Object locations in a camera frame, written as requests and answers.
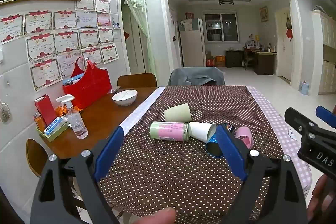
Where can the dark desk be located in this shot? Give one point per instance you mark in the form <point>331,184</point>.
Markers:
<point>263,62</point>

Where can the red door ornament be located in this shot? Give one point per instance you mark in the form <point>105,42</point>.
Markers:
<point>289,29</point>

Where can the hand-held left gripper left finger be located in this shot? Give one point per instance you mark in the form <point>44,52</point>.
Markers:
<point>109,153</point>

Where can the green door curtain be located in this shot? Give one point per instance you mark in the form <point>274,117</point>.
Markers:
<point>140,22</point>

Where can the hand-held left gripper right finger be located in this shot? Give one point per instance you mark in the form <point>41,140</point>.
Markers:
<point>231,153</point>

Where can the clear spray bottle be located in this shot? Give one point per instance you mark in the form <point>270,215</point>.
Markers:
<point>77,123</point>

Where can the person's left hand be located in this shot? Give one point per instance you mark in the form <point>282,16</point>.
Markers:
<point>155,216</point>

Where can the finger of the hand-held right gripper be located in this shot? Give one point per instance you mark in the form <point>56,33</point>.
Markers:
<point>325,113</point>
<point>296,119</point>

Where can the small framed wall picture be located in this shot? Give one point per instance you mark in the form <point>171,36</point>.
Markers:
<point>264,13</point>

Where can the grey jacket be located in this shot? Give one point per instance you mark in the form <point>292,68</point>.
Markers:
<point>195,76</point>

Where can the beige cup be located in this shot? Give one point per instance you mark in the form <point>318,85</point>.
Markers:
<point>177,112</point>

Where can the wooden table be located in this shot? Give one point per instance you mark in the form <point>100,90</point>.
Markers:
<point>105,115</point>

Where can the blue can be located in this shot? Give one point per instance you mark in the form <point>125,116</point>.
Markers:
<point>214,149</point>

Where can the wooden chair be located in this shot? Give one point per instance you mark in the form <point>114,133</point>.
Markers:
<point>136,80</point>
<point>36,155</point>

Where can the cream cabinet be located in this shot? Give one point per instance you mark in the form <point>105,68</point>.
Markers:
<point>325,56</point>

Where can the light blue bin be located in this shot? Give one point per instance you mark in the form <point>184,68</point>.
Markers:
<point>305,88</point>

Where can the blue and white box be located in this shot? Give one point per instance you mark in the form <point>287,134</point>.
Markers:
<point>55,125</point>

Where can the brown polka dot tablecloth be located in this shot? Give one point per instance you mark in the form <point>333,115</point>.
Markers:
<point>273,113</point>
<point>183,174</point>

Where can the red box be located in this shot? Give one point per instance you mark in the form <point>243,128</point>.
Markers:
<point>46,109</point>

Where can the person's right hand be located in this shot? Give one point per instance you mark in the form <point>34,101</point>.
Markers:
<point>321,195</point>

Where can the red bag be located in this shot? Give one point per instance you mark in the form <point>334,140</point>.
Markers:
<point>90,87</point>

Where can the wall switch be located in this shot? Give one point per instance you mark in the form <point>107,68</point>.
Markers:
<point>1,55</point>

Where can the white fridge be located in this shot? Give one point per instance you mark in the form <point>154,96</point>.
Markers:
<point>191,43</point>

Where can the white door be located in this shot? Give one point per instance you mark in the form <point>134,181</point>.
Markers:
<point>282,56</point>

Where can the white bowl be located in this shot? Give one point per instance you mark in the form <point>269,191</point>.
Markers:
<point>124,97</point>

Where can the pink cup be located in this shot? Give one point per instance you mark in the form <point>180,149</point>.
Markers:
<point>244,136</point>

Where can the group of wall certificates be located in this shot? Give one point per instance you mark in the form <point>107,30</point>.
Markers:
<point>65,40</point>

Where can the green and pink can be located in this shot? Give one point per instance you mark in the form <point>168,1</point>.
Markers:
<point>168,130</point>

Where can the orange packet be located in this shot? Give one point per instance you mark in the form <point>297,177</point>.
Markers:
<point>40,121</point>

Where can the orange box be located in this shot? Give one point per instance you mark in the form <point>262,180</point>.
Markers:
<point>220,61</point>

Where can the window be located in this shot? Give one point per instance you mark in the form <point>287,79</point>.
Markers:
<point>221,27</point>

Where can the white paper cup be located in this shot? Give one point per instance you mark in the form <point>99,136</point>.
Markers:
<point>200,132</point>

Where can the green tray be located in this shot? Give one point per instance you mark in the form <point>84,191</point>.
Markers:
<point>56,135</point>

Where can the dark cabinet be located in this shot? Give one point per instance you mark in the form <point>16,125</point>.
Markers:
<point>233,59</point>

